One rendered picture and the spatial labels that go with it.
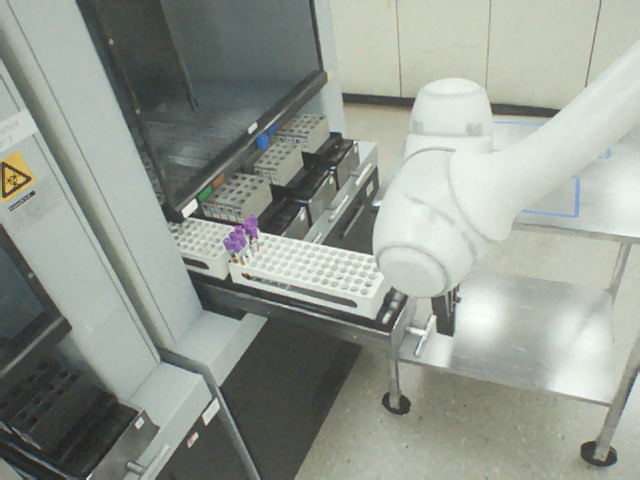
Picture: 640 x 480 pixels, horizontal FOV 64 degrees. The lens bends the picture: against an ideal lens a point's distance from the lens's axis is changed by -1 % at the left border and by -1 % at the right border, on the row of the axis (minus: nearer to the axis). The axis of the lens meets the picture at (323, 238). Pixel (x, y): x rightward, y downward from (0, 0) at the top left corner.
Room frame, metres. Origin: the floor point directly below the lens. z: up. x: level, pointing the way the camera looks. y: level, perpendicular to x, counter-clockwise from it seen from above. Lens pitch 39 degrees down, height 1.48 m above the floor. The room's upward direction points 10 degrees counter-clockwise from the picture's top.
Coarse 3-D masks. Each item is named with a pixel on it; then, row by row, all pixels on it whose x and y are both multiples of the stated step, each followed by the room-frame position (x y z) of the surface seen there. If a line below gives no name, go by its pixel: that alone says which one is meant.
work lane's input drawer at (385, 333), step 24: (216, 288) 0.75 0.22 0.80; (240, 288) 0.73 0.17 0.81; (264, 312) 0.70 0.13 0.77; (288, 312) 0.67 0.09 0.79; (312, 312) 0.64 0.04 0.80; (336, 312) 0.62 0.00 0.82; (384, 312) 0.60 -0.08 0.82; (408, 312) 0.63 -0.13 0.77; (336, 336) 0.62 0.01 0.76; (360, 336) 0.59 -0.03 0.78; (384, 336) 0.56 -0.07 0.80
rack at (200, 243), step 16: (176, 224) 0.91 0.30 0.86; (192, 224) 0.90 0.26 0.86; (208, 224) 0.89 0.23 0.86; (176, 240) 0.86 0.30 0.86; (192, 240) 0.84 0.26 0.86; (208, 240) 0.84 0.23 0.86; (192, 256) 0.80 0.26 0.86; (208, 256) 0.78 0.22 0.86; (224, 256) 0.78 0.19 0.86; (208, 272) 0.78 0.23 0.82; (224, 272) 0.77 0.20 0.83
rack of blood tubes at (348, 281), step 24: (264, 240) 0.81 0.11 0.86; (288, 240) 0.78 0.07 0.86; (240, 264) 0.74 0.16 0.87; (264, 264) 0.73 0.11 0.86; (288, 264) 0.72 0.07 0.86; (312, 264) 0.71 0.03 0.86; (336, 264) 0.70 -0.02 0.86; (360, 264) 0.68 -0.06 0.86; (264, 288) 0.71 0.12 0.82; (288, 288) 0.71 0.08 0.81; (312, 288) 0.65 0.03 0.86; (336, 288) 0.63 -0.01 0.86; (360, 288) 0.62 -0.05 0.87; (384, 288) 0.63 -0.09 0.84; (360, 312) 0.60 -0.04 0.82
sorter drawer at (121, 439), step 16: (112, 416) 0.49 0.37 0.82; (128, 416) 0.48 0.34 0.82; (144, 416) 0.50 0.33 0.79; (96, 432) 0.46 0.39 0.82; (112, 432) 0.46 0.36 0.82; (128, 432) 0.47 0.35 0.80; (144, 432) 0.48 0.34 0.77; (16, 448) 0.47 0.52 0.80; (80, 448) 0.45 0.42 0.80; (96, 448) 0.44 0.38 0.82; (112, 448) 0.44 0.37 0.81; (128, 448) 0.46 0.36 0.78; (144, 448) 0.47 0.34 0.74; (160, 448) 0.46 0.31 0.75; (32, 464) 0.46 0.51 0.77; (48, 464) 0.43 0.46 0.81; (80, 464) 0.42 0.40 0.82; (96, 464) 0.42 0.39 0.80; (112, 464) 0.43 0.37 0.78; (128, 464) 0.44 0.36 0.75
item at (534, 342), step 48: (624, 144) 0.97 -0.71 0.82; (384, 192) 0.95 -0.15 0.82; (576, 192) 0.83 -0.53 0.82; (624, 192) 0.80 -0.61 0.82; (624, 240) 0.68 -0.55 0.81; (480, 288) 1.12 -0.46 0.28; (528, 288) 1.08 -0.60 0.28; (576, 288) 1.04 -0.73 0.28; (432, 336) 0.96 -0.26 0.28; (480, 336) 0.93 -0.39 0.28; (528, 336) 0.90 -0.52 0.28; (576, 336) 0.87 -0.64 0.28; (528, 384) 0.75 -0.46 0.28; (576, 384) 0.73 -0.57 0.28; (624, 384) 0.64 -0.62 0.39
